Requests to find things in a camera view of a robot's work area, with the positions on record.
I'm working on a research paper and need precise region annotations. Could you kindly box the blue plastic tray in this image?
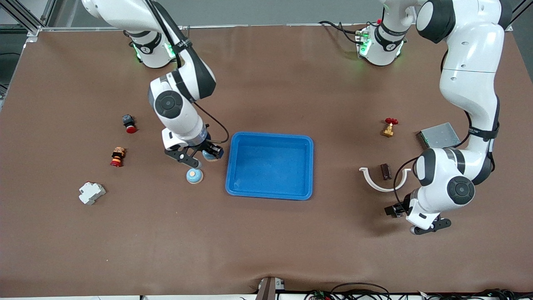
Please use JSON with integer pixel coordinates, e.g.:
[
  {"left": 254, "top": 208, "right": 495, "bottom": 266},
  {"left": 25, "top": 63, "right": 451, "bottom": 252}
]
[{"left": 225, "top": 132, "right": 314, "bottom": 201}]

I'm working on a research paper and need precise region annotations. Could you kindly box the white half-round pipe clamp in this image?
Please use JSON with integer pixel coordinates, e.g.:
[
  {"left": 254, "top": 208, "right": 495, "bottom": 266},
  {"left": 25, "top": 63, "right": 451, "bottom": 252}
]
[{"left": 359, "top": 167, "right": 412, "bottom": 193}]

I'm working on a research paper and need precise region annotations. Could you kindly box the red yellow black push button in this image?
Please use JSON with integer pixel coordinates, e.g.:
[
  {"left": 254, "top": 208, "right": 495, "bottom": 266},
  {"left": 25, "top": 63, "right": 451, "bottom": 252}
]
[{"left": 110, "top": 147, "right": 126, "bottom": 168}]

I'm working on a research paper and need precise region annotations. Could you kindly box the brass valve red handwheel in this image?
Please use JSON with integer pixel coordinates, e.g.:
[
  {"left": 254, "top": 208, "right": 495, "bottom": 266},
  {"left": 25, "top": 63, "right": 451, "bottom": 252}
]
[{"left": 381, "top": 117, "right": 399, "bottom": 138}]

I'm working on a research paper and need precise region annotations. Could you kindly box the silver metal power supply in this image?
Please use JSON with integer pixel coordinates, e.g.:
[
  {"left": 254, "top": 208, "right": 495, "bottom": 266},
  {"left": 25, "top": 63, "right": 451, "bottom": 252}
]
[{"left": 417, "top": 122, "right": 461, "bottom": 149}]

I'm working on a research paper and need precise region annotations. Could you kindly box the white circuit breaker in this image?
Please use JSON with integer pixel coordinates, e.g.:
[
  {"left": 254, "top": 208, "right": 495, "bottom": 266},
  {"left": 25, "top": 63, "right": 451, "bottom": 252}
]
[{"left": 79, "top": 182, "right": 107, "bottom": 205}]

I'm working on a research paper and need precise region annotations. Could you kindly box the brown table mat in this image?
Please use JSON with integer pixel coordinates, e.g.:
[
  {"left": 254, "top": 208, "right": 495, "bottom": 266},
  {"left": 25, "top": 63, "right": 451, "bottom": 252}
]
[{"left": 0, "top": 23, "right": 533, "bottom": 297}]

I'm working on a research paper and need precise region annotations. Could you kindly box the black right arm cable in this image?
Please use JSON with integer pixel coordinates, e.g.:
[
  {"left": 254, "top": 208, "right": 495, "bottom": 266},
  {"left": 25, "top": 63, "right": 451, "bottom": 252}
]
[{"left": 144, "top": 0, "right": 230, "bottom": 145}]

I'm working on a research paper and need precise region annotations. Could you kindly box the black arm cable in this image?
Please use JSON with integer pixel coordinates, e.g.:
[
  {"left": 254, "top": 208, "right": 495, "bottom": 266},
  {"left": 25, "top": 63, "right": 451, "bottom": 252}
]
[
  {"left": 393, "top": 50, "right": 500, "bottom": 205},
  {"left": 144, "top": 0, "right": 230, "bottom": 145}
]

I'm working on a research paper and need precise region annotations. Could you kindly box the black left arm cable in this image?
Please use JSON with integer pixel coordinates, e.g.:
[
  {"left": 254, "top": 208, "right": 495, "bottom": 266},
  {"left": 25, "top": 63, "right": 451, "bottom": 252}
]
[{"left": 393, "top": 50, "right": 500, "bottom": 205}]

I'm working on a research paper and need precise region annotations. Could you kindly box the black cable loop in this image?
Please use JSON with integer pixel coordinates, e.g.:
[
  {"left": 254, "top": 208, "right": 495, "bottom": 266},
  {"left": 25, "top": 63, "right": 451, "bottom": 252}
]
[{"left": 304, "top": 282, "right": 392, "bottom": 300}]

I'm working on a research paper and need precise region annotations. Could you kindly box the black cable bundle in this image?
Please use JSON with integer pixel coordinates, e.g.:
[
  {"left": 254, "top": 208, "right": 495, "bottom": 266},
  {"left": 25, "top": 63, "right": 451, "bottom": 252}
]
[{"left": 416, "top": 288, "right": 533, "bottom": 300}]

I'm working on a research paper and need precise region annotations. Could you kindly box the black base cable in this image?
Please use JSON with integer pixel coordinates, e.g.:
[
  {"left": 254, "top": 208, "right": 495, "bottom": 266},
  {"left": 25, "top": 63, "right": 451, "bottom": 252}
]
[{"left": 319, "top": 20, "right": 367, "bottom": 44}]

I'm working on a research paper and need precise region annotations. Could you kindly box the aluminium frame rail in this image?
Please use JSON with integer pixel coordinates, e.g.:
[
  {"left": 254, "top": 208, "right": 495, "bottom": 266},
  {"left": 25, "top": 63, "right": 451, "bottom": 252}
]
[
  {"left": 505, "top": 0, "right": 533, "bottom": 32},
  {"left": 0, "top": 0, "right": 57, "bottom": 36}
]

